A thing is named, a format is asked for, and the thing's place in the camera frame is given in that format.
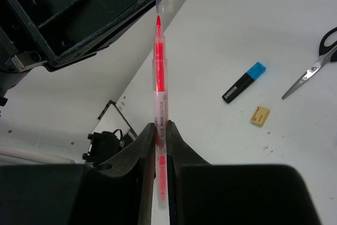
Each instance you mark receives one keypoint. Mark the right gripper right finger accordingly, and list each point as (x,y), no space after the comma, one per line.
(182,161)

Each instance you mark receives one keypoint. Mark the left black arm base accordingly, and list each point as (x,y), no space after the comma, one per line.
(110,135)

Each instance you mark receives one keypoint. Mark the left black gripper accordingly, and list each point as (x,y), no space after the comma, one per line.
(55,34)

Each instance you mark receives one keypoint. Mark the black handled scissors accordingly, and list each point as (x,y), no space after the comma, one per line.
(327,54)

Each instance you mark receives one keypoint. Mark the blue capped black highlighter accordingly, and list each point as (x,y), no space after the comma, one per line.
(244,82)

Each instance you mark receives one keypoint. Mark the slim red highlighter pen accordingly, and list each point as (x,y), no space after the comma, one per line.
(160,96)

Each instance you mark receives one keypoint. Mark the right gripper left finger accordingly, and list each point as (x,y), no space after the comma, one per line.
(129,190)

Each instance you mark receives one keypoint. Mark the small yellow eraser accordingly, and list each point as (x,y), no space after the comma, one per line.
(259,116)

